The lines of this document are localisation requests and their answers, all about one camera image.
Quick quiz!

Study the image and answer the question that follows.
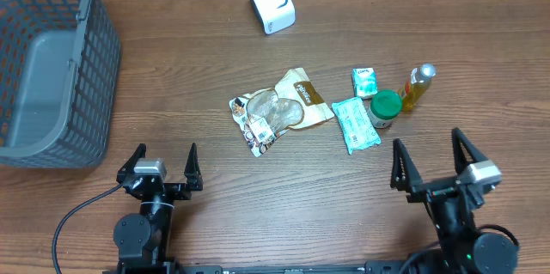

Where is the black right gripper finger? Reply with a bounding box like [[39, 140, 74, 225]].
[[390, 138, 423, 192], [451, 127, 488, 175]]

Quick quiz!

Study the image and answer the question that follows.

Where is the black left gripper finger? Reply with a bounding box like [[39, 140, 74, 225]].
[[117, 143, 146, 179], [184, 143, 203, 191]]

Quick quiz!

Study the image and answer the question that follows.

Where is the yellow dish soap bottle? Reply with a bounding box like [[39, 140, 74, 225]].
[[397, 64, 437, 112]]

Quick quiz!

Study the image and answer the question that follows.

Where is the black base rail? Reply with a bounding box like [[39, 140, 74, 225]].
[[102, 259, 448, 274]]

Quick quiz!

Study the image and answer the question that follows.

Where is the teal tissue pack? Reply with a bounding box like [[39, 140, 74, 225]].
[[351, 68, 378, 99]]

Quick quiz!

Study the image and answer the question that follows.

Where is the white barcode scanner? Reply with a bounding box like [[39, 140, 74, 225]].
[[250, 0, 296, 35]]

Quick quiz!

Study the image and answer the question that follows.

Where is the beige brown snack bag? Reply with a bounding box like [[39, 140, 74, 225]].
[[229, 68, 334, 157]]

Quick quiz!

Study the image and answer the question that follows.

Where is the green lidded white jar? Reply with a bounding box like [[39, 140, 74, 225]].
[[367, 89, 402, 129]]

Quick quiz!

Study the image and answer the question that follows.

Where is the grey plastic mesh basket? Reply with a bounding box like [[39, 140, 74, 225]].
[[1, 0, 121, 168]]

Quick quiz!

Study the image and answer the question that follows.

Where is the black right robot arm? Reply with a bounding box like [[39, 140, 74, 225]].
[[390, 128, 520, 273]]

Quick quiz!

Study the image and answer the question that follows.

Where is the teal wipes packet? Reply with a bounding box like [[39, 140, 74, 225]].
[[332, 97, 381, 155]]

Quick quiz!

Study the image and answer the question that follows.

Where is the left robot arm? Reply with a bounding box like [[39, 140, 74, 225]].
[[113, 143, 203, 273]]

